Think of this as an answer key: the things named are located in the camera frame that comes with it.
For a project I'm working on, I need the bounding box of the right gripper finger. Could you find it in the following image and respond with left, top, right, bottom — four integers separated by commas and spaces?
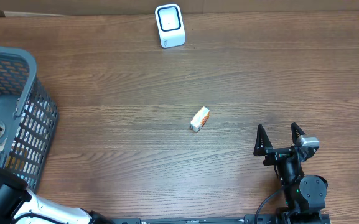
291, 122, 306, 146
253, 124, 273, 156

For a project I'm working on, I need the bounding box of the small orange white box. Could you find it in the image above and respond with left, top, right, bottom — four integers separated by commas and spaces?
190, 106, 210, 133

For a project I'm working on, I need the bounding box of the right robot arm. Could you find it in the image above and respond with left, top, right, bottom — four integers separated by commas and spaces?
249, 122, 330, 223

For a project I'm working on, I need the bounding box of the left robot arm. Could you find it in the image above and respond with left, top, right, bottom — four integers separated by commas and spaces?
0, 167, 113, 223

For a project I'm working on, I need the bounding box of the white barcode scanner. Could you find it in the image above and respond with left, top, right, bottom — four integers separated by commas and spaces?
155, 3, 186, 49

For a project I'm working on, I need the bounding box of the grey plastic mesh basket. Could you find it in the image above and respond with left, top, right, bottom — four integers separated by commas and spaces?
0, 47, 59, 192

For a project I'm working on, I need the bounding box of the cardboard strip at table edge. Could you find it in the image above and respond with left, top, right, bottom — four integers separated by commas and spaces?
0, 0, 359, 17

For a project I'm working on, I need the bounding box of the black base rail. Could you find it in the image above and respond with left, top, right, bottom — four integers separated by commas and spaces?
110, 213, 331, 224

